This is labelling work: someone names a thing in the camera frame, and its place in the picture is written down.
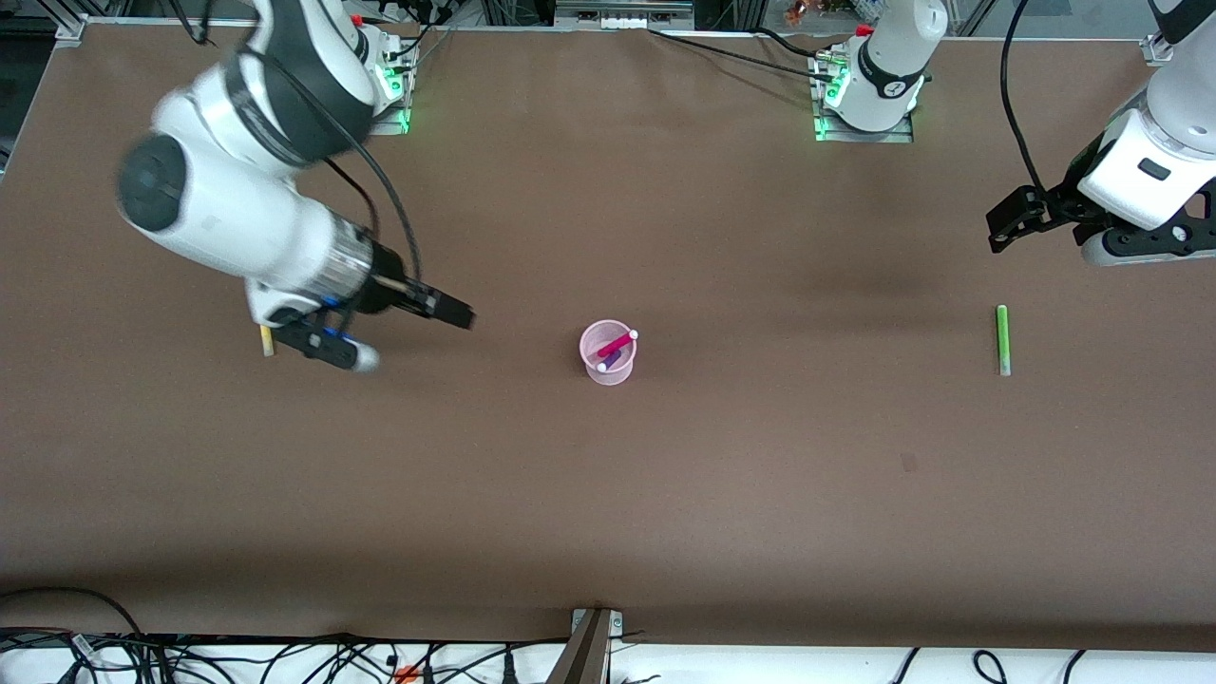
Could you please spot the purple highlighter pen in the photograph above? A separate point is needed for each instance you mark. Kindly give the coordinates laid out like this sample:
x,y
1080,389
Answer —
x,y
611,361

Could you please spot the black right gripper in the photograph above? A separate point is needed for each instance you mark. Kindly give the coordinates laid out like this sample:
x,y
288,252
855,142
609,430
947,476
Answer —
x,y
387,288

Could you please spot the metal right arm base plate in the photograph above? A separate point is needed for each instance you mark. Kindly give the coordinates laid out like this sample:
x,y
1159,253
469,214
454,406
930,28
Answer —
x,y
394,123

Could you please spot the green highlighter pen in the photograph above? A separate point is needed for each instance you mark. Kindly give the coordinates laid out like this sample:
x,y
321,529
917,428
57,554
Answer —
x,y
1002,339

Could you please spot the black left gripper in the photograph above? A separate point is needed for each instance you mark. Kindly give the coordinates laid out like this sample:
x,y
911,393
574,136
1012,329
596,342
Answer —
x,y
1062,205

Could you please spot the pink highlighter pen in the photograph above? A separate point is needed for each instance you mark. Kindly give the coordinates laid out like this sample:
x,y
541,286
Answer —
x,y
617,343

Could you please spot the yellow highlighter pen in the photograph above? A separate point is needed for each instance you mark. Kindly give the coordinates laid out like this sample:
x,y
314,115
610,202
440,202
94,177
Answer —
x,y
267,342

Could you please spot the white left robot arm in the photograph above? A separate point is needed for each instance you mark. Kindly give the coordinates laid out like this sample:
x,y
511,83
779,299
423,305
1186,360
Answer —
x,y
1159,161

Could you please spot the pink translucent pen holder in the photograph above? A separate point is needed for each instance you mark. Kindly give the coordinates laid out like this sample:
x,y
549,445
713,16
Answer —
x,y
608,366

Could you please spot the metal table edge bracket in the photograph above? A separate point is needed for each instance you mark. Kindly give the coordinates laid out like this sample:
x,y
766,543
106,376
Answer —
x,y
584,651

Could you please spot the aluminium corner bracket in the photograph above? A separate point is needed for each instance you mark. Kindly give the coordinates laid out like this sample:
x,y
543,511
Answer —
x,y
1161,49
68,28

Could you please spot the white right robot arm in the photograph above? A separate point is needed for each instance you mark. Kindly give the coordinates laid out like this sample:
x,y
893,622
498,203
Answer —
x,y
237,209

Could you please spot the grey metal rack device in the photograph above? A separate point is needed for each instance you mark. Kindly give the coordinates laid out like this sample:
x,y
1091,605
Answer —
x,y
622,11

